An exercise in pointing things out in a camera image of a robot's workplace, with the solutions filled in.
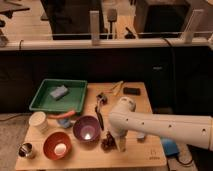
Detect dark purple grape bunch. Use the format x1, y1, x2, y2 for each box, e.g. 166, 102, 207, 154
101, 132, 116, 151

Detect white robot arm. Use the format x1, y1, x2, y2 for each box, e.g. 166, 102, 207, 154
108, 97, 213, 151

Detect blue crumpled cloth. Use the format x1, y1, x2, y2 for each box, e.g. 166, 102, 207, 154
137, 133, 146, 140

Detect purple bowl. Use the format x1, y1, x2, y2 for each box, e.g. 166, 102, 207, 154
73, 115, 100, 142

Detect blue box on floor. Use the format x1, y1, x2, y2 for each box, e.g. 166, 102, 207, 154
161, 138, 179, 157

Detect black rectangular block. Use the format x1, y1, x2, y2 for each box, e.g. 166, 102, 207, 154
123, 87, 141, 95

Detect yellow green utensil pieces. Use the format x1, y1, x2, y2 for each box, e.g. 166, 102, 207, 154
108, 81, 123, 96

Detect orange carrot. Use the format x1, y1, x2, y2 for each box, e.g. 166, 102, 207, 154
48, 110, 76, 119

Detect small blue toy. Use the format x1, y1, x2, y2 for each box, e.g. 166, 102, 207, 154
57, 119, 71, 128

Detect orange red bowl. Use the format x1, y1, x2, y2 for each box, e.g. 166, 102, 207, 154
43, 132, 72, 160

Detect grey blue sponge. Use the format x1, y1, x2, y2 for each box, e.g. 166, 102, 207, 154
50, 86, 68, 100

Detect green plastic tray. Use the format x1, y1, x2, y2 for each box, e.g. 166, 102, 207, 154
29, 79, 87, 113

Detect white paper cup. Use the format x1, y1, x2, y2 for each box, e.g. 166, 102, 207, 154
29, 111, 48, 133

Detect small metal cup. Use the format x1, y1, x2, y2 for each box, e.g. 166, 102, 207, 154
18, 143, 35, 159

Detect black handled peeler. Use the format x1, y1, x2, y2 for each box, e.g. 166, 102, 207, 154
95, 92, 108, 129

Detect white horizontal rail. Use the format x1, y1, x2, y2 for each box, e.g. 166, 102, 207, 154
0, 38, 213, 51

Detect right grey post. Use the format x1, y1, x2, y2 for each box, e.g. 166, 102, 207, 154
181, 9, 204, 44

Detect grey post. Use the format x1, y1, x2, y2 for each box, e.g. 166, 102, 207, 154
90, 11, 100, 46
181, 9, 204, 44

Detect left grey post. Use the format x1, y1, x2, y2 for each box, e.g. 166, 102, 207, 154
90, 11, 100, 46

